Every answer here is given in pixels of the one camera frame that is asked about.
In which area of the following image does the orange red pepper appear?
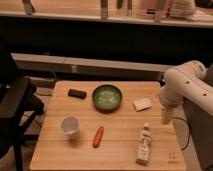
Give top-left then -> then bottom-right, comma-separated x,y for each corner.
92,126 -> 104,148

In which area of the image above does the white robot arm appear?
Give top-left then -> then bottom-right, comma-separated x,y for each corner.
159,60 -> 213,124

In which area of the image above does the white sponge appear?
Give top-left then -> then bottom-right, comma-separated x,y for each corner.
133,98 -> 151,111

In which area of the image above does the white plastic bottle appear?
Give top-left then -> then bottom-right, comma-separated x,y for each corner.
136,123 -> 151,165

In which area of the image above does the green bowl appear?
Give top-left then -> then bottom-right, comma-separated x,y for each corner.
92,84 -> 122,111

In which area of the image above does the dark brown block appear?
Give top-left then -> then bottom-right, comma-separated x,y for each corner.
68,89 -> 87,99

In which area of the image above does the white cup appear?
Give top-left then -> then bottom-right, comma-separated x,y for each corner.
60,116 -> 80,140

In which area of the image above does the black chair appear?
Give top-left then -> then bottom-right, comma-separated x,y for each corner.
0,50 -> 44,171

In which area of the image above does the black cable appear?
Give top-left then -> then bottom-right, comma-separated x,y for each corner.
172,116 -> 192,152

